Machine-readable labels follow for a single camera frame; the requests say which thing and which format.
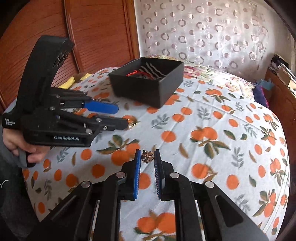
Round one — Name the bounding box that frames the bronze flower brooch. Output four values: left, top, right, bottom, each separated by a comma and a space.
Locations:
140, 150, 154, 164

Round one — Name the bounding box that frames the red cord bead bracelet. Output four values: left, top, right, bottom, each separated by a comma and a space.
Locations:
125, 69, 149, 77

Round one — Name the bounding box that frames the black jewelry box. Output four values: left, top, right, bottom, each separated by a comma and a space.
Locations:
109, 58, 184, 108

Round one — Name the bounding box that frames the silver wavy hair pin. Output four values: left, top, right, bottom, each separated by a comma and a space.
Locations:
139, 62, 166, 80

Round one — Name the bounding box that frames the dark left sleeve forearm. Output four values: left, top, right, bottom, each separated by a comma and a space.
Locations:
1, 140, 39, 240

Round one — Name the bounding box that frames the person's left hand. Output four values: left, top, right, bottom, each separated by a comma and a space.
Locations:
2, 128, 50, 163

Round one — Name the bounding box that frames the yellow plush toy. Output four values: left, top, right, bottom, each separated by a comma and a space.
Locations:
59, 72, 91, 89

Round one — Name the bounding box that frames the orange print bed sheet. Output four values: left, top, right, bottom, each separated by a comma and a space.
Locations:
23, 68, 290, 240

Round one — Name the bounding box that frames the wooden wardrobe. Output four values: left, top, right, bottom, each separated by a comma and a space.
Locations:
1, 1, 139, 110

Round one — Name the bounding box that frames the purple blanket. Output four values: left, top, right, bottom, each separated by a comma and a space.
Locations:
252, 83, 269, 108

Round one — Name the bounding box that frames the wooden side cabinet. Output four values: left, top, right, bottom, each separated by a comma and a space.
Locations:
264, 67, 296, 149

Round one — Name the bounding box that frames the teal tissue paper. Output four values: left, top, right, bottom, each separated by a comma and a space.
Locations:
256, 79, 274, 91

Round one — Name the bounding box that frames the circle pattern sheer curtain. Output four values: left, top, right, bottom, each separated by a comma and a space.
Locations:
133, 0, 290, 82

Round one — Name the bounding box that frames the clutter pile on cabinet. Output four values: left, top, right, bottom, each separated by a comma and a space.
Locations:
268, 54, 295, 95

